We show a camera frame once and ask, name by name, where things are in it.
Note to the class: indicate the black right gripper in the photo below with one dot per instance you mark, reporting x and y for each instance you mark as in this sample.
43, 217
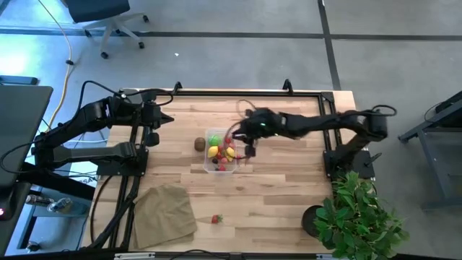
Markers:
251, 151

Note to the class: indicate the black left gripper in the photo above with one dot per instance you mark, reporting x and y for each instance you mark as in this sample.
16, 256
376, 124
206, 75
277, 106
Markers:
151, 116

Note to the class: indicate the yellow toy lemon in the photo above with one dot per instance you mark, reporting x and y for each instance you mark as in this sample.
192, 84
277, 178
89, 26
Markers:
230, 152
213, 151

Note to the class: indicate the green toy lime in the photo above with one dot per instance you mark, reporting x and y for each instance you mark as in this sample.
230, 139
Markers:
215, 140

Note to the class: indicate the brown toy kiwi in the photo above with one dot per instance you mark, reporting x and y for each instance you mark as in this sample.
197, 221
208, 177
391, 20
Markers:
199, 144

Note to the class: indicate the clear plastic container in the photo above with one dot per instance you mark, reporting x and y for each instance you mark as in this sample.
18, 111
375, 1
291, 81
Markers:
207, 169

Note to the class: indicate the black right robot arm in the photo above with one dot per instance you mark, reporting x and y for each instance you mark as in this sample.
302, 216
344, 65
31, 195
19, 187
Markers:
317, 124

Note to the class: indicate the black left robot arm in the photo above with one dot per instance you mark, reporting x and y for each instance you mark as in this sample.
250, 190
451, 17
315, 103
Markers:
90, 115

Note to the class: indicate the green potted plant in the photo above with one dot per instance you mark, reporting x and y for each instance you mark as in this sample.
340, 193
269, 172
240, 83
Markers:
357, 220

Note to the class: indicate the black office chair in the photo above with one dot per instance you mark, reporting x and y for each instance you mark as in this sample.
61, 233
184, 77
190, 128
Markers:
97, 9

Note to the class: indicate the clear plastic bottle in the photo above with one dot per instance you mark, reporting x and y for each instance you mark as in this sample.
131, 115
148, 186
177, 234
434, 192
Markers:
59, 205
34, 199

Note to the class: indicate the dark grey desk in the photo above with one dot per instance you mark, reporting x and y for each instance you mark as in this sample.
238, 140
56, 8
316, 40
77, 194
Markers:
21, 126

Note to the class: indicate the black flat device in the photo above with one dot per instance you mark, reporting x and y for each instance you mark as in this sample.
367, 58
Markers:
18, 80

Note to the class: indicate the grey metal cart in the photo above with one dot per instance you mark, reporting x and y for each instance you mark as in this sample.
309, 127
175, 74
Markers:
429, 124

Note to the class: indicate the black frame bracket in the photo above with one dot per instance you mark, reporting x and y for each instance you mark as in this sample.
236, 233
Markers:
287, 86
177, 87

